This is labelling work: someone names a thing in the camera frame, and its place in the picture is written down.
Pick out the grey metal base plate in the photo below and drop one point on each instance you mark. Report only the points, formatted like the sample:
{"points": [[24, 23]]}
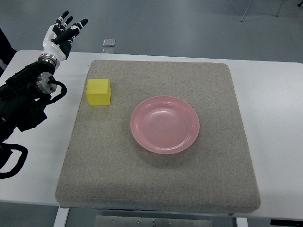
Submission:
{"points": [[116, 221]]}

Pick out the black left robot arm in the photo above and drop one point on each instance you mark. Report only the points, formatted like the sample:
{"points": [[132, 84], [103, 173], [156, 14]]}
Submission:
{"points": [[25, 95]]}

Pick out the small clear floor plate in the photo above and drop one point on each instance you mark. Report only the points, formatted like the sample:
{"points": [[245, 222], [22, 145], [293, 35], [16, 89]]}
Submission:
{"points": [[109, 42]]}

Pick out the pink plate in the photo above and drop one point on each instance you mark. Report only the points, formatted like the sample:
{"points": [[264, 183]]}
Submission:
{"points": [[164, 125]]}

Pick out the white table leg frame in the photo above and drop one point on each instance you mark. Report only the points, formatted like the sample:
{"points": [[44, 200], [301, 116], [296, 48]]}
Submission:
{"points": [[61, 217]]}

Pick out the metal chair legs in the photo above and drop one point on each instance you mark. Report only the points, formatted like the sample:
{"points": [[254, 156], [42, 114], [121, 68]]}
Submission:
{"points": [[272, 8]]}

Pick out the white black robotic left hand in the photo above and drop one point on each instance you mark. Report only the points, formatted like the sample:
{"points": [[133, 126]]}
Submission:
{"points": [[59, 37]]}

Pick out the beige square cushion mat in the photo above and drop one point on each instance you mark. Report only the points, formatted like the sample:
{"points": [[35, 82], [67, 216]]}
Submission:
{"points": [[105, 168]]}

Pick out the yellow cube block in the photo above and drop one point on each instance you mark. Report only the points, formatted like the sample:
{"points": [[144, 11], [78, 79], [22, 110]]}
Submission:
{"points": [[98, 92]]}

